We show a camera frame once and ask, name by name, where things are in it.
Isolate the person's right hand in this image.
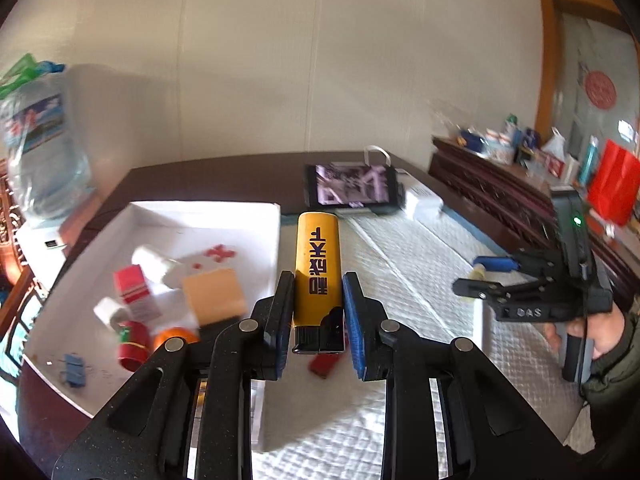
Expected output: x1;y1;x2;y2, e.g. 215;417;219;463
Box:
543;305;627;360

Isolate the wooden framed door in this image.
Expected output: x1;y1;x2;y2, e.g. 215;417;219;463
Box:
534;0;640;161

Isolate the red paper bag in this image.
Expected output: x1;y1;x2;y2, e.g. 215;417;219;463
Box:
586;139;640;227

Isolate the red and white small box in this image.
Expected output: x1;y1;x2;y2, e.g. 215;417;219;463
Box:
113;266;162;322

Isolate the blue tin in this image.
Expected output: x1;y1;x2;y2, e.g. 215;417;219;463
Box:
458;130;489;154

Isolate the patterned tin box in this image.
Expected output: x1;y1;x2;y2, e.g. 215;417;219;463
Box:
482;139;517;164

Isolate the white charging cable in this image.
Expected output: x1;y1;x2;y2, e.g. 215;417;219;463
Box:
364;144;395;167

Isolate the plain red box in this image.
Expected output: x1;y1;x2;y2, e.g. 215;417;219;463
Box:
307;352;346;380

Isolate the yellow lighter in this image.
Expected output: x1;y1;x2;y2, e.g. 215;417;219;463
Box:
291;211;347;356

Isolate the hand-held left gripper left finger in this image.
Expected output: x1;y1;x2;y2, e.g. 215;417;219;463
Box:
52;270;297;480

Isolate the person's right forearm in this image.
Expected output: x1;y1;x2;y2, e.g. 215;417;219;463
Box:
580;297;640;468

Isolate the tan sponge block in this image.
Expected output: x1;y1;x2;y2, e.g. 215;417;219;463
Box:
182;268;247;327

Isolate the white power adapter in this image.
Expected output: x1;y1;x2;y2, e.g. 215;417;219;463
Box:
401;184;445;222

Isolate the blue binder clip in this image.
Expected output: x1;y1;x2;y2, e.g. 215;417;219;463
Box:
59;353;87;389

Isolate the round red door sticker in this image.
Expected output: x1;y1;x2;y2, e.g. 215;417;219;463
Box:
584;70;617;110

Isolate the white quilted mat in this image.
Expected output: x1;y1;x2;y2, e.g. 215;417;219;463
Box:
250;200;596;480

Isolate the black smartphone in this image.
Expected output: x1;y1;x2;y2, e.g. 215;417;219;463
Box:
304;162;402;211

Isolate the white plastic bag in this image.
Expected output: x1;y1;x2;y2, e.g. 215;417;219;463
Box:
541;127;569;159

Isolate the clear blue water jug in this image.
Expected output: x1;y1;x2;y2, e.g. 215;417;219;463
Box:
0;66;95;222

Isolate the carved wooden chair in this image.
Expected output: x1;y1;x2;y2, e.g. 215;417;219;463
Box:
0;157;37;378

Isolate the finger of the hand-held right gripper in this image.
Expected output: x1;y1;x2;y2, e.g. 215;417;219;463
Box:
452;275;551;307
474;249;557;275

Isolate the white dispenser base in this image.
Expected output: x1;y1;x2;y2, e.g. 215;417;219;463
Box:
13;222;69;284

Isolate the large white bottle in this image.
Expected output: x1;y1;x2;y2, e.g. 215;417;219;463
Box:
131;244;187;289

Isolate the blue tall bottle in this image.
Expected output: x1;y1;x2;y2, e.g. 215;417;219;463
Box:
579;135;600;187

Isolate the small white bottle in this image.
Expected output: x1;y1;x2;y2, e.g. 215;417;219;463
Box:
93;297;132;332

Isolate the green plastic bag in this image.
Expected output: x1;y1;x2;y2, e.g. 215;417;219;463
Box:
0;54;67;100

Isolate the white shallow tray box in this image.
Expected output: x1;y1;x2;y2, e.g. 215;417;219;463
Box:
22;201;282;418

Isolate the orange mandarin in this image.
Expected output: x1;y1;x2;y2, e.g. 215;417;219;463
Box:
152;327;202;352

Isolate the dark carved wooden cabinet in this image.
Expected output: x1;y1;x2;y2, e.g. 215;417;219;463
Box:
428;134;640;313

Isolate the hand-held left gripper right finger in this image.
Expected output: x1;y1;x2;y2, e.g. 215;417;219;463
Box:
341;272;583;480

